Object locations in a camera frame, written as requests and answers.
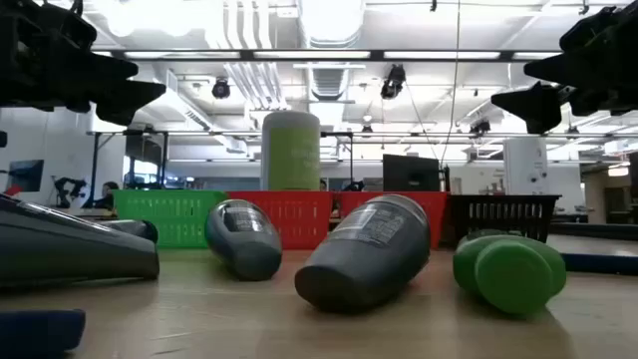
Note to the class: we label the green plastic slotted basket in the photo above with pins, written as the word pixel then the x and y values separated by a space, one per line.
pixel 169 214

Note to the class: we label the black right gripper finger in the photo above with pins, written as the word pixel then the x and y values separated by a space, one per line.
pixel 536 107
pixel 553 70

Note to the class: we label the green disinfecting wipes canister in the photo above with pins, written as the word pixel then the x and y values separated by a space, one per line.
pixel 291 154

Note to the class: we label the dark wall screen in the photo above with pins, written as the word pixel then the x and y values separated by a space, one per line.
pixel 27 174

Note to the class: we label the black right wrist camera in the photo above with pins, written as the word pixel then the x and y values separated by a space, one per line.
pixel 593 30

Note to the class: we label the black ceiling camera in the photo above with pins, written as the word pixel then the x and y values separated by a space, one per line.
pixel 221 90
pixel 479 127
pixel 394 82

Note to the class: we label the grey deodorant bottle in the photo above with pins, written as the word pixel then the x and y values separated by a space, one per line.
pixel 142 230
pixel 364 259
pixel 244 244

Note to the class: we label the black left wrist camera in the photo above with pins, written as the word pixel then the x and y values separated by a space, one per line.
pixel 70 30

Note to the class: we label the black background rig frame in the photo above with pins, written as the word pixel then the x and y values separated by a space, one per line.
pixel 95 164

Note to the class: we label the white column box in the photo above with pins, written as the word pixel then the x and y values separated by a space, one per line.
pixel 526 164

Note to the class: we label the person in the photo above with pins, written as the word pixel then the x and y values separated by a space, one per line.
pixel 324 185
pixel 107 197

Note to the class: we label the black background robot arm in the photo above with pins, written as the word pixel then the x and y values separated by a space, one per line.
pixel 67 187

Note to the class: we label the round ceiling air duct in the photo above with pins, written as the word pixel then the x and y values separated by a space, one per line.
pixel 331 20

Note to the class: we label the black plastic slotted basket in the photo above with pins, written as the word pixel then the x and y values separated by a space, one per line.
pixel 503 214

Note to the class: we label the black computer monitor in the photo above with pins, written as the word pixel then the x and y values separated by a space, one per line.
pixel 411 174

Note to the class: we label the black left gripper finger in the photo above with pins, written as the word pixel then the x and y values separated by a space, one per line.
pixel 112 67
pixel 129 100

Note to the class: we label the green travel bottle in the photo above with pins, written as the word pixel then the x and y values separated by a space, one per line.
pixel 491 233
pixel 513 279

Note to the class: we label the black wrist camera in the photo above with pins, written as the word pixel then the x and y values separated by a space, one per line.
pixel 70 30
pixel 593 30

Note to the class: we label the red plastic slotted basket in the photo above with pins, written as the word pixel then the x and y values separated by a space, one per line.
pixel 438 219
pixel 299 219

